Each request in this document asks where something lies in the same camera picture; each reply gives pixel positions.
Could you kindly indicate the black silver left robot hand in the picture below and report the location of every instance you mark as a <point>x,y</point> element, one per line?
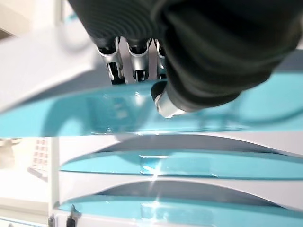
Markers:
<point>213,47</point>

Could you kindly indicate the orange grid printed sheet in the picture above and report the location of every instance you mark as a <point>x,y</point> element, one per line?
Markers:
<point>41,153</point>

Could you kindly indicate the small black cart key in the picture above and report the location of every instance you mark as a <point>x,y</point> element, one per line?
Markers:
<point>50,222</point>
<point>71,220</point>

